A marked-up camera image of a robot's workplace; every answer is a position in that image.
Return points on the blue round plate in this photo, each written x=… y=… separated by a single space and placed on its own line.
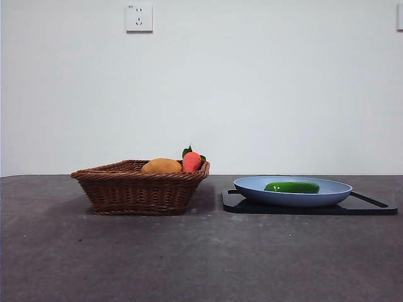
x=292 y=199

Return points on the black rectangular cutting board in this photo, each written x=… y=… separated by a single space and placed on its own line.
x=362 y=209

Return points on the yellow-brown potato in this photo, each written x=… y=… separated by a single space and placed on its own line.
x=161 y=165

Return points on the orange carrot with green leaves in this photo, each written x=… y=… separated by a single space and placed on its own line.
x=191 y=162

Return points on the green pepper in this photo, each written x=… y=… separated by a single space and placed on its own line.
x=292 y=187

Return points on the white wall socket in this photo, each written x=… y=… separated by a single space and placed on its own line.
x=139 y=18

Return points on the brown wicker basket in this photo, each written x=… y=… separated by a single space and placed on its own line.
x=135 y=192

